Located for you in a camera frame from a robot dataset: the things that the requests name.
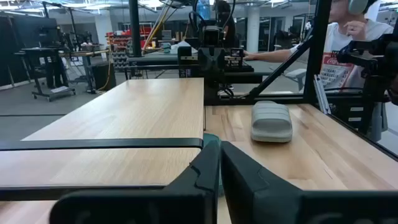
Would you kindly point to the black rolling cart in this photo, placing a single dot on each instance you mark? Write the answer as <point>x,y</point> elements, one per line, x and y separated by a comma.
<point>51,68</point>

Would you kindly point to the beige rubber slide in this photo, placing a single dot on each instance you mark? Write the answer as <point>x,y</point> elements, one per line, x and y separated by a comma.
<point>271,123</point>

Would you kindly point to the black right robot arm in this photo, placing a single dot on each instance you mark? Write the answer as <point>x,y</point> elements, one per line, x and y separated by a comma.
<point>230,82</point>

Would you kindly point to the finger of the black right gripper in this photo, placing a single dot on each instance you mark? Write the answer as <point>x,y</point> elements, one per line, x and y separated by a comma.
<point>237,58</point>
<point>185,62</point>

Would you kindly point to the person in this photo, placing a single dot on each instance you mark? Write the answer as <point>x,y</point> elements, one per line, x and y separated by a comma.
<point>339,40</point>

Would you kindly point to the silver aluminium extrusion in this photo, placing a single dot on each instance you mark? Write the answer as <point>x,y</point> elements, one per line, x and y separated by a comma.
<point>321,93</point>

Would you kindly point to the black equipment mount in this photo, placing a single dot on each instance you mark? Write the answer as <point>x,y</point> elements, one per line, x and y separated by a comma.
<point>382,62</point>

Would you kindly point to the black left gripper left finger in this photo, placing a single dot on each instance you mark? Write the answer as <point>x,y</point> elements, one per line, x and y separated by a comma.
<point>186,205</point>

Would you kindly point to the white chair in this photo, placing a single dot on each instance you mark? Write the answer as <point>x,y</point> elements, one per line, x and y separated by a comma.
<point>297,76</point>

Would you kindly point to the red storage shelf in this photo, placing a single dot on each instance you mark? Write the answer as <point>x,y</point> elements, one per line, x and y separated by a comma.
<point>124,39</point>

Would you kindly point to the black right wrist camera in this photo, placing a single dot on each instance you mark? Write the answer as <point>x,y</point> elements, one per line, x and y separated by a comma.
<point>212,36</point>

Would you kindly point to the grey headphones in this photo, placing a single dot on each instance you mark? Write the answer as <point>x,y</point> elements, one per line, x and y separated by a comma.
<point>357,5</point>

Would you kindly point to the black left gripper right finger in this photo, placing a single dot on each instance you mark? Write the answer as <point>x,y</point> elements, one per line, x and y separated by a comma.
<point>248,199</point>

